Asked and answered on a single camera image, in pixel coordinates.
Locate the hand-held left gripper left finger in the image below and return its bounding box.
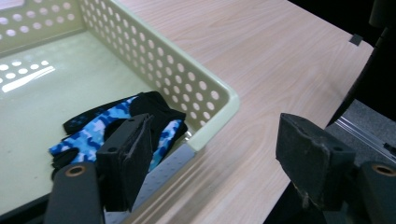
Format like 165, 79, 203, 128
95, 113, 155, 213

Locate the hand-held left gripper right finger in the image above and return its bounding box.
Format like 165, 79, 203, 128
275, 112, 357, 213

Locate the blue camouflage fingerless glove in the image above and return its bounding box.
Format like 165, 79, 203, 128
49, 91, 189, 180

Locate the pale green perforated plastic basket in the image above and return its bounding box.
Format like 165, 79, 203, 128
0, 0, 241, 224

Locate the black metal stand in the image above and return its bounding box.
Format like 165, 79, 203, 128
328, 0, 396, 126

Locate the grey tape strip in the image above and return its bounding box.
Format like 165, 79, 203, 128
348, 33, 364, 48

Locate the aluminium floor rail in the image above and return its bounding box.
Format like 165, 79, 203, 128
334, 115, 396, 157

